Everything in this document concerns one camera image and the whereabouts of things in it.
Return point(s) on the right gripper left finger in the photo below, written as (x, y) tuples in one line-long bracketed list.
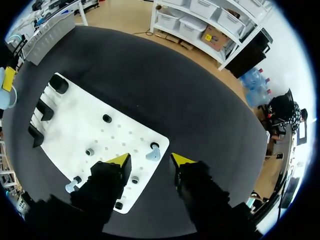
[(110, 177)]

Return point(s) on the white plate with black stands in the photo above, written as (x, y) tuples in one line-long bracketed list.
[(82, 120)]

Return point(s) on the grey slotted basket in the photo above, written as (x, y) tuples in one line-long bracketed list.
[(47, 37)]

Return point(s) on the person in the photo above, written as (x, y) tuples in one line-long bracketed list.
[(287, 110)]

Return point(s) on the pale blue earbud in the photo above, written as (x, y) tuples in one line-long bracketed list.
[(153, 155), (69, 187)]

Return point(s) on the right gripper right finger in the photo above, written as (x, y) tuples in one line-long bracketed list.
[(200, 185)]

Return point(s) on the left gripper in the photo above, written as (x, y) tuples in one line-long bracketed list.
[(7, 55)]

